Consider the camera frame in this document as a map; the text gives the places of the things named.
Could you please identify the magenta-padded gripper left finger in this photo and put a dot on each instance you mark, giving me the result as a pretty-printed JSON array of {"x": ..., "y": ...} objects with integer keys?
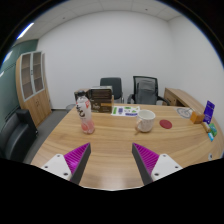
[{"x": 75, "y": 159}]

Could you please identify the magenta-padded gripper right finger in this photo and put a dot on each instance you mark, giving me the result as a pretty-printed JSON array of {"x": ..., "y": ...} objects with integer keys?
[{"x": 148, "y": 160}]

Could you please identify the clear pink drink bottle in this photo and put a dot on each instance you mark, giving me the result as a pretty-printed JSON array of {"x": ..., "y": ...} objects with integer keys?
[{"x": 86, "y": 116}]

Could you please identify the white ceramic mug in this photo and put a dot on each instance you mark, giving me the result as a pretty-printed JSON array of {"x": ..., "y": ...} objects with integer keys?
[{"x": 146, "y": 121}]

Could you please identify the flat round red coaster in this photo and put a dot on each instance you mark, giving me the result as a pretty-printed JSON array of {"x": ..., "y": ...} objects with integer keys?
[{"x": 165, "y": 124}]

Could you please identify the grey waste bin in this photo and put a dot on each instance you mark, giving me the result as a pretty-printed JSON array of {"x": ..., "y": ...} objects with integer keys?
[{"x": 70, "y": 107}]

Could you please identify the white sticker sheet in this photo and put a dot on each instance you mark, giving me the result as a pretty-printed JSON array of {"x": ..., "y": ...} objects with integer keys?
[{"x": 126, "y": 111}]

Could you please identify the brown box with tan band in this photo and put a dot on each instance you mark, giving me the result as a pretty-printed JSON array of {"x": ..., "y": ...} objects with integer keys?
[{"x": 103, "y": 106}]

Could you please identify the black leather armchair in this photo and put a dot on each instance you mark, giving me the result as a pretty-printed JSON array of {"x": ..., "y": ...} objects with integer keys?
[{"x": 16, "y": 136}]

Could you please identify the small orange-brown box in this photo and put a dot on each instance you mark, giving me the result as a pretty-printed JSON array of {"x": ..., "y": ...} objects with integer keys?
[{"x": 196, "y": 117}]

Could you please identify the yellow snack pack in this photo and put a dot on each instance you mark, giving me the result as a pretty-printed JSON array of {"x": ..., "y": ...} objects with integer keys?
[{"x": 205, "y": 127}]

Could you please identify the small blue box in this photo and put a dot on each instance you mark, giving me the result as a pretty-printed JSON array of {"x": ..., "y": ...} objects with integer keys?
[{"x": 210, "y": 137}]

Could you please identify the wooden cabinet with glass doors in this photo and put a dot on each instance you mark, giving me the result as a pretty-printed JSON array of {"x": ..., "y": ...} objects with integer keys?
[{"x": 36, "y": 103}]

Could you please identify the black mesh office chair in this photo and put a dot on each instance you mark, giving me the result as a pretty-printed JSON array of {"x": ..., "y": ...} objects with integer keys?
[{"x": 145, "y": 90}]

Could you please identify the wooden side desk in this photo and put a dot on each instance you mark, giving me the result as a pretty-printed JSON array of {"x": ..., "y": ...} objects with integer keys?
[{"x": 180, "y": 96}]

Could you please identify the small green box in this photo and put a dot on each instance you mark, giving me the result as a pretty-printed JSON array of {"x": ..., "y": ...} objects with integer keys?
[{"x": 213, "y": 129}]

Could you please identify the purple card stand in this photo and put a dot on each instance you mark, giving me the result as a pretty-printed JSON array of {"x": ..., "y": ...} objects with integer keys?
[{"x": 209, "y": 111}]

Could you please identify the dark padded office chair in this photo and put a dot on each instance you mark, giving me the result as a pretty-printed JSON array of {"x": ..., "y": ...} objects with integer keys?
[{"x": 111, "y": 85}]

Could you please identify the ceiling light panel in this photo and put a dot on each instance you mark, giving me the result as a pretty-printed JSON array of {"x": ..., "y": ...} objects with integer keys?
[
  {"x": 7, "y": 56},
  {"x": 25, "y": 30}
]

